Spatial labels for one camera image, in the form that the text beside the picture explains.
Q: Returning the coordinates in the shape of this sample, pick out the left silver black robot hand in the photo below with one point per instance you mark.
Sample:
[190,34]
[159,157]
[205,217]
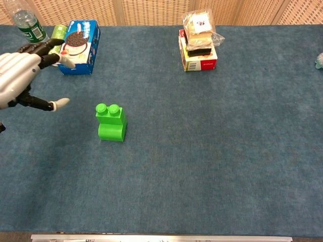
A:
[15,73]

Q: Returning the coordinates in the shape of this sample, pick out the small green toy brick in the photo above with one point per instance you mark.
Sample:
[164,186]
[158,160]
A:
[111,117]

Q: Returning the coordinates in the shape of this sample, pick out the blue cookie box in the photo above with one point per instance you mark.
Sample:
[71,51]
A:
[85,50]

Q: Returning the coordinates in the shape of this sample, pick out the large green toy brick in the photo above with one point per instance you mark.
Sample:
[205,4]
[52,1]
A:
[111,133]

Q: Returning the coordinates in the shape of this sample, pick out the clear plastic water bottle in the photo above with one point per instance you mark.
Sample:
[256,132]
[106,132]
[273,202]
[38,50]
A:
[30,27]

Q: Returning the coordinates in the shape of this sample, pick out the green drink can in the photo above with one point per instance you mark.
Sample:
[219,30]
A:
[60,31]

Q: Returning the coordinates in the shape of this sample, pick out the wicker folding screen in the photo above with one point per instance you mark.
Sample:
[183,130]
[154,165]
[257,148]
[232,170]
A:
[156,12]

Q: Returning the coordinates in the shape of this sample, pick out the red white yellow carton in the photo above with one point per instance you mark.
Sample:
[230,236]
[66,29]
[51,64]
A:
[202,64]

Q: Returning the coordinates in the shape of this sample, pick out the bagged sponge pack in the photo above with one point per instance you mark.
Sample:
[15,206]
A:
[199,25]

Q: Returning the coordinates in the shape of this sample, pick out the blue felt table cover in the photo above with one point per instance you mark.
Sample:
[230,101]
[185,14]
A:
[202,151]

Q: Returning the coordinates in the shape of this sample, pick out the teal plastic object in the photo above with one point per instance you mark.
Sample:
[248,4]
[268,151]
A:
[319,61]

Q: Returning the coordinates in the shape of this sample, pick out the aluminium rail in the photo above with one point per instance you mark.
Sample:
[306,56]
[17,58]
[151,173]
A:
[161,238]

